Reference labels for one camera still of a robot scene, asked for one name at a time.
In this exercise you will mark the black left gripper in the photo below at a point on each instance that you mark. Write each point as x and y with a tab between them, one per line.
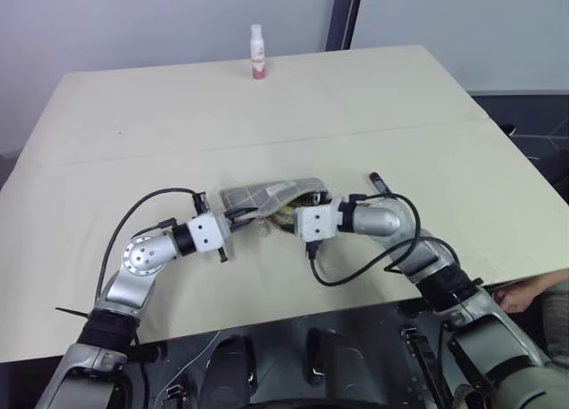
227	226

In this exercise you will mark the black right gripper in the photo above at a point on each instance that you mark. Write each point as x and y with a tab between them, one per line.
323	199

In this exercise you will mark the yellow highlighter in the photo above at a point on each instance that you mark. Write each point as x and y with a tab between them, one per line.
286	211

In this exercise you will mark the grey grid mesh pouch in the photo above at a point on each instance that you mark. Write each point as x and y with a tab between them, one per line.
262	194

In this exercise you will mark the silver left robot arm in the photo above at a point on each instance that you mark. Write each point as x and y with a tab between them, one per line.
140	258

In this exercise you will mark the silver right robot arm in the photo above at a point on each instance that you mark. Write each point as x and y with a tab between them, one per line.
378	220

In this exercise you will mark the red marker with black barrel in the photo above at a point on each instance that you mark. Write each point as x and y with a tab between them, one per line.
380	183

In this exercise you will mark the person's bare hand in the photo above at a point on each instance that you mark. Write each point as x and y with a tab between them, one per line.
518	295

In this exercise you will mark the dark rounded shape under table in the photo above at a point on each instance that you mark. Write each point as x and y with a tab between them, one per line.
229	369
331	360

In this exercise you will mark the white pink spray bottle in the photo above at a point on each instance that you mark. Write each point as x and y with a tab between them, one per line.
258	53

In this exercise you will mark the dark vertical pillar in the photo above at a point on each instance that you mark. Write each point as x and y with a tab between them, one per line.
344	15

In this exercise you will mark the person's grey checked sleeve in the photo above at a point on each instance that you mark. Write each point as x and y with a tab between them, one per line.
556	324

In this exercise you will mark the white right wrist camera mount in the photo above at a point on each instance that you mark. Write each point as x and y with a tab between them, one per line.
316	222

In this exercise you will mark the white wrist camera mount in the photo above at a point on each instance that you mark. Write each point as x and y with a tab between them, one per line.
316	222
205	232

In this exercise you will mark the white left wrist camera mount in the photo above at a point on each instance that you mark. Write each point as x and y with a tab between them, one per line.
205	232

